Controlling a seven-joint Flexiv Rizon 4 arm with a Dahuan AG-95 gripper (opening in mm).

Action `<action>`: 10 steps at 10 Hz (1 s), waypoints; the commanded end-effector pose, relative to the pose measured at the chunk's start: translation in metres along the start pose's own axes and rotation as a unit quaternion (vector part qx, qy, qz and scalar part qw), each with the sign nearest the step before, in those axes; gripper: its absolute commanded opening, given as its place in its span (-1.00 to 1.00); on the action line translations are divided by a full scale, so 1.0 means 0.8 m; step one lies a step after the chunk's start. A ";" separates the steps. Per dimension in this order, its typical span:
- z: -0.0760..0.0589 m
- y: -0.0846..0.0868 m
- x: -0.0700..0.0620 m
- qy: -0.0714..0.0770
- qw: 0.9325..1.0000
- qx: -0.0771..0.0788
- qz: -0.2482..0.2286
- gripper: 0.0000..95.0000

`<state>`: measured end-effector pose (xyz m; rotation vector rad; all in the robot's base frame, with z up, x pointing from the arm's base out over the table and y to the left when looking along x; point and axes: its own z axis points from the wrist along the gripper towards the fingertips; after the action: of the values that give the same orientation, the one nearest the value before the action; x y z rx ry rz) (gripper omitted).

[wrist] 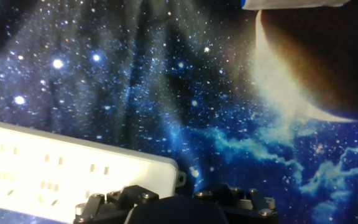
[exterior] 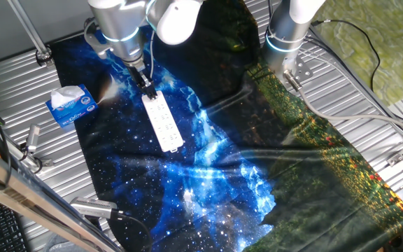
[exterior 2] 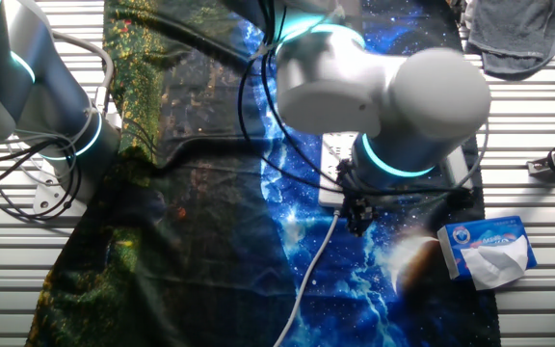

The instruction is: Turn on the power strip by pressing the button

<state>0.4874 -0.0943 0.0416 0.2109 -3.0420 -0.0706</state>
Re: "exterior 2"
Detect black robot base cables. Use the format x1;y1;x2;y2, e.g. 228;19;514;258
0;129;86;222

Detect thick grey robot cable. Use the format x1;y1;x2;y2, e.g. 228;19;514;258
49;29;117;117

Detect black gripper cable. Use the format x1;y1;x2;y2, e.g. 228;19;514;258
235;0;482;209

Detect galaxy print cloth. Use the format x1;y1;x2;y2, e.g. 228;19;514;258
25;0;503;347

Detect grey towel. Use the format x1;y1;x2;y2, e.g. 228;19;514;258
463;0;555;82

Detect white power strip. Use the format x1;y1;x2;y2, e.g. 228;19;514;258
317;131;361;210

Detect white power strip cord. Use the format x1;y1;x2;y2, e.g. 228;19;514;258
272;208;342;347

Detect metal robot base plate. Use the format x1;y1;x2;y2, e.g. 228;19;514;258
32;178;89;219

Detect blue tissue box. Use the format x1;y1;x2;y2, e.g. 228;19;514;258
436;214;539;292

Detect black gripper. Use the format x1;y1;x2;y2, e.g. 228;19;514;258
339;191;381;238

